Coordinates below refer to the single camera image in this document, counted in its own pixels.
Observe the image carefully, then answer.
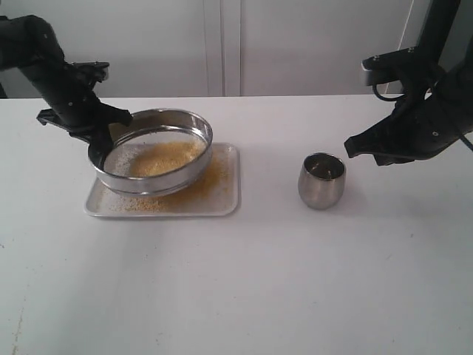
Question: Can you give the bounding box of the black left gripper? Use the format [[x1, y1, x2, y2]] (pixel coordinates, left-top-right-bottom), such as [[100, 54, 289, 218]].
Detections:
[[35, 62, 132, 166]]

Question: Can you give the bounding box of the yellow grain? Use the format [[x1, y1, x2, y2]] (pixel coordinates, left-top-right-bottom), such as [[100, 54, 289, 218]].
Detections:
[[87, 139, 239, 217]]

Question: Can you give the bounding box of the white rectangular plastic tray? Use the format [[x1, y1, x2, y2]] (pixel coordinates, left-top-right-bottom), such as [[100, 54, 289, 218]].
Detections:
[[84, 143, 240, 219]]

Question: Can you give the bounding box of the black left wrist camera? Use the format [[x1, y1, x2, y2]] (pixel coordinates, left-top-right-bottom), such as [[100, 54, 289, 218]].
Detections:
[[71, 61, 110, 87]]

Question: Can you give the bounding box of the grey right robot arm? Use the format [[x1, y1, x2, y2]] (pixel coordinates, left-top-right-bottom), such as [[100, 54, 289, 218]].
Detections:
[[344, 1, 472, 166]]

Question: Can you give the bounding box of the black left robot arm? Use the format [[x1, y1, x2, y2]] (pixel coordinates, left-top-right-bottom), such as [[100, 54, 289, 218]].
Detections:
[[1, 15, 132, 168]]

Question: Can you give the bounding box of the round stainless steel sieve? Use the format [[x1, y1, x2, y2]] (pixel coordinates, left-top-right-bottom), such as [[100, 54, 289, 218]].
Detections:
[[92, 109, 213, 197]]

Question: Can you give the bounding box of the stainless steel cup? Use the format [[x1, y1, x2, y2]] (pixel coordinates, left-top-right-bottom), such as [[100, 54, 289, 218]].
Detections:
[[298, 152, 347, 210]]

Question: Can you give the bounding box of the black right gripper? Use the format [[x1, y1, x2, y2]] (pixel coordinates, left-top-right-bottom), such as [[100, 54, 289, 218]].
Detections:
[[344, 66, 472, 166]]

